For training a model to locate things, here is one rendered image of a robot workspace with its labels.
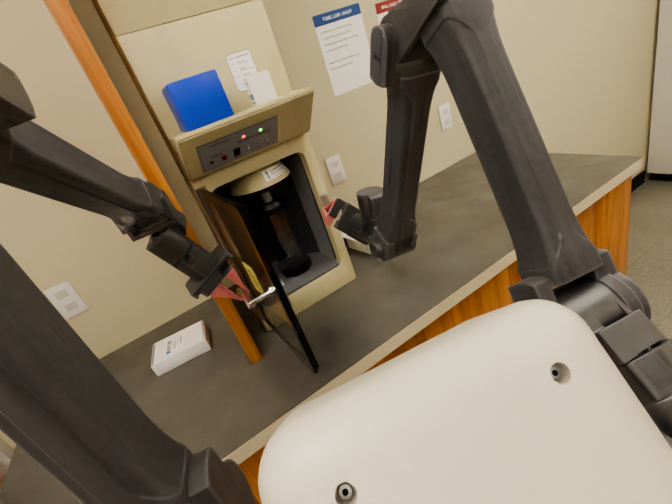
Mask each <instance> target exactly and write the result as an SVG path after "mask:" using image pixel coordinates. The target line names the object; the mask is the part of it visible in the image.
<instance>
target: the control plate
mask: <svg viewBox="0 0 672 504"><path fill-rule="evenodd" d="M259 128H262V129H263V130H262V131H260V132H259V131H258V130H259ZM242 135H246V137H245V138H241V136H242ZM266 138H268V141H265V139H266ZM257 141H259V145H256V142H257ZM277 142H278V115H277V116H275V117H272V118H270V119H267V120H265V121H262V122H260V123H257V124H255V125H252V126H249V127H247V128H244V129H242V130H239V131H237V132H234V133H232V134H229V135H227V136H224V137H222V138H219V139H217V140H214V141H212V142H209V143H207V144H204V145H201V146H199V147H196V149H197V152H198V155H199V159H200V162H201V165H202V168H203V171H204V173H206V172H209V171H211V170H213V169H216V168H218V167H220V166H223V165H225V164H227V163H230V162H232V161H234V160H237V159H239V158H242V157H244V156H246V155H249V154H251V153H253V152H256V151H258V150H260V149H263V148H265V147H267V146H270V145H272V144H274V143H277ZM248 145H250V149H248V148H246V147H247V146H248ZM239 147H240V151H241V154H240V155H238V156H236V157H234V151H233V150H234V149H236V148H239ZM223 155H227V159H226V160H222V159H221V157H222V156H223ZM211 161H214V163H213V164H210V162H211Z"/></svg>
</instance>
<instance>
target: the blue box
mask: <svg viewBox="0 0 672 504"><path fill-rule="evenodd" d="M162 94H163V96H164V98H165V100H166V102H167V104H168V106H169V108H170V110H171V112H172V114H173V116H174V118H175V120H176V122H177V124H178V126H179V128H180V130H181V132H191V131H193V130H196V129H198V128H201V127H204V126H206V125H209V124H212V123H214V122H217V121H220V120H222V119H225V118H228V117H230V116H233V115H234V112H233V110H232V108H231V105H230V103H229V100H228V98H227V96H226V93H225V91H224V89H223V86H222V83H221V81H220V79H219V77H218V74H217V72H216V70H215V69H212V70H209V71H206V72H203V73H200V74H197V75H194V76H191V77H187V78H184V79H181V80H178V81H175V82H172V83H169V84H167V85H166V86H165V87H164V88H163V89H162Z"/></svg>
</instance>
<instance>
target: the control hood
mask: <svg viewBox="0 0 672 504"><path fill-rule="evenodd" d="M313 96H314V88H313V87H312V86H309V87H306V88H302V89H298V90H294V91H291V92H289V93H286V94H283V95H281V96H278V98H277V99H274V100H271V101H269V102H266V103H263V104H261V105H258V106H251V107H249V108H246V109H243V110H241V111H238V112H235V113H234V115H233V116H230V117H228V118H225V119H222V120H220V121H217V122H214V123H212V124H209V125H206V126H204V127H201V128H198V129H196V130H193V131H191V132H182V133H179V134H177V135H174V136H172V137H169V138H170V139H169V141H170V143H171V145H172V147H173V149H174V151H175V153H176V155H177V157H178V159H179V161H180V163H181V164H182V166H183V168H184V170H185V172H186V174H187V176H188V178H189V180H192V181H193V180H196V179H198V178H200V177H203V176H205V175H207V174H210V173H212V172H214V171H217V170H219V169H221V168H224V167H226V166H229V165H231V164H233V163H236V162H238V161H240V160H243V159H245V158H247V157H250V156H252V155H254V154H257V153H259V152H261V151H264V150H266V149H268V148H271V147H273V146H275V145H278V144H280V143H282V142H285V141H287V140H289V139H292V138H294V137H296V136H299V135H301V134H303V133H306V132H308V131H309V130H310V126H311V116H312V106H313ZM277 115H278V142H277V143H274V144H272V145H270V146H267V147H265V148H263V149H260V150H258V151H256V152H253V153H251V154H249V155H246V156H244V157H242V158H239V159H237V160H234V161H232V162H230V163H227V164H225V165H223V166H220V167H218V168H216V169H213V170H211V171H209V172H206V173H204V171H203V168H202V165H201V162H200V159H199V155H198V152H197V149H196V147H199V146H201V145H204V144H207V143H209V142H212V141H214V140H217V139H219V138H222V137H224V136H227V135H229V134H232V133H234V132H237V131H239V130H242V129H244V128H247V127H249V126H252V125H255V124H257V123H260V122H262V121H265V120H267V119H270V118H272V117H275V116H277Z"/></svg>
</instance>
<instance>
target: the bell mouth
mask: <svg viewBox="0 0 672 504"><path fill-rule="evenodd" d="M289 173H290V170H289V169H288V168H287V167H286V166H285V165H284V164H283V163H282V162H281V161H280V160H278V161H276V162H274V163H271V164H269V165H267V166H265V167H262V168H260V169H258V170H256V171H253V172H251V173H249V174H247V175H244V176H242V177H240V178H238V179H235V180H233V181H231V195H233V196H241V195H246V194H250V193H254V192H257V191H260V190H262V189H265V188H267V187H270V186H272V185H274V184H276V183H278V182H279V181H281V180H283V179H284V178H286V177H287V176H288V175H289Z"/></svg>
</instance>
